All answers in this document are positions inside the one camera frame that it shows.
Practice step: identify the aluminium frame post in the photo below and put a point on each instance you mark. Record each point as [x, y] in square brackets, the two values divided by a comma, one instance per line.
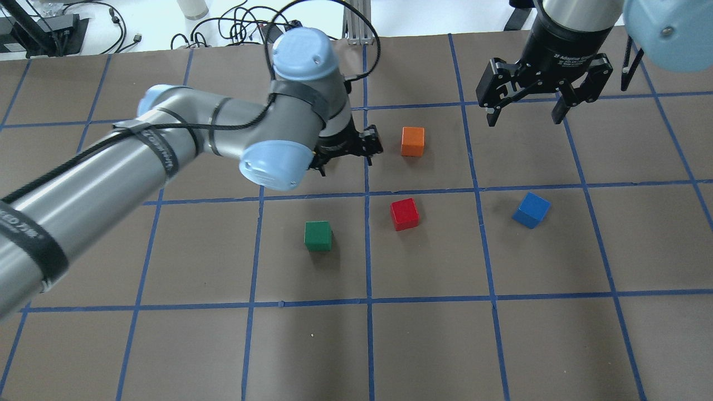
[354, 28]

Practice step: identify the blue wooden block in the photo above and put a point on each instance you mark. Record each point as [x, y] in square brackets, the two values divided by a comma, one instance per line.
[531, 211]

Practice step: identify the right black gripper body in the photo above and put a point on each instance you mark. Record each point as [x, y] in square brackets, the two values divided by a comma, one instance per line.
[552, 47]

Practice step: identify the green wooden block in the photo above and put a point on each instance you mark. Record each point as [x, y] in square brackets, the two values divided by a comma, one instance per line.
[318, 236]

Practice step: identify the orange wooden block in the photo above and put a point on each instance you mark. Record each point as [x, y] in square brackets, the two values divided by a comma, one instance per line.
[413, 141]

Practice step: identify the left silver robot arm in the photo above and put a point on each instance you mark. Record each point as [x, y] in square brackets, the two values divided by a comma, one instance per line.
[306, 122]

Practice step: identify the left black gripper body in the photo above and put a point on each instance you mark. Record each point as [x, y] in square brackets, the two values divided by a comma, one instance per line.
[341, 140]

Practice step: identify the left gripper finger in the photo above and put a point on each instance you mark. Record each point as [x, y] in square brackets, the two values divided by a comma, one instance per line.
[318, 164]
[369, 144]

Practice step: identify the red wooden block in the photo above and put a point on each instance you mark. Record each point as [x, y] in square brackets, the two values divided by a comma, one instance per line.
[404, 214]

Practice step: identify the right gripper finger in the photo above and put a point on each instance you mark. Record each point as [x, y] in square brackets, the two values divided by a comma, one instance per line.
[596, 78]
[501, 84]

